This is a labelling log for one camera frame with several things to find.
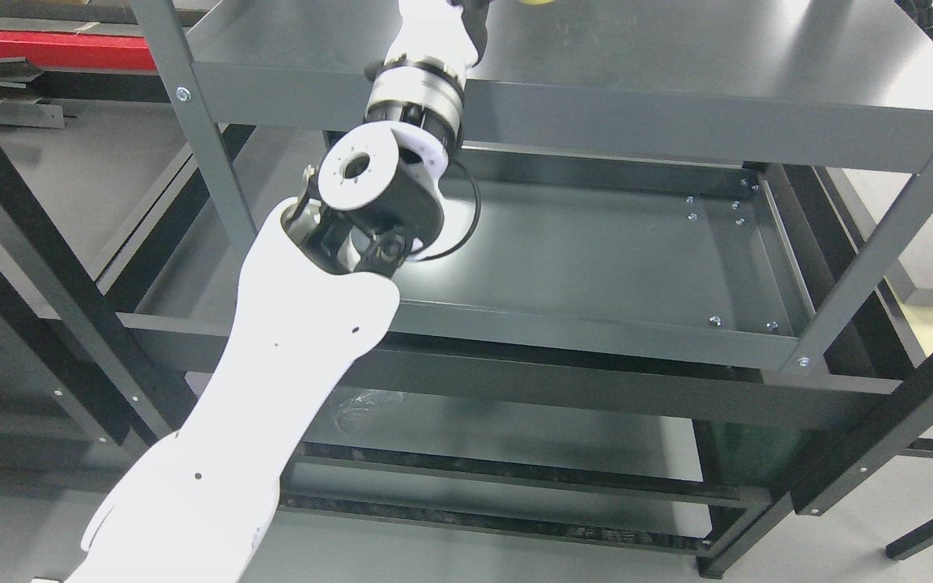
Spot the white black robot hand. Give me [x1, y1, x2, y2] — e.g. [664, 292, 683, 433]
[384, 1, 490, 76]

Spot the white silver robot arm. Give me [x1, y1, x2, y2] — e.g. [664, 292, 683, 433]
[70, 49, 473, 582]

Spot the dark metal shelving rack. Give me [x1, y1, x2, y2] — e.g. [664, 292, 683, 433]
[0, 0, 933, 583]

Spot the clear plastic bag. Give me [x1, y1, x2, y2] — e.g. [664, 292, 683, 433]
[326, 387, 407, 435]

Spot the red metal beam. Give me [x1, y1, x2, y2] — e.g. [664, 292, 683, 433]
[0, 30, 158, 71]

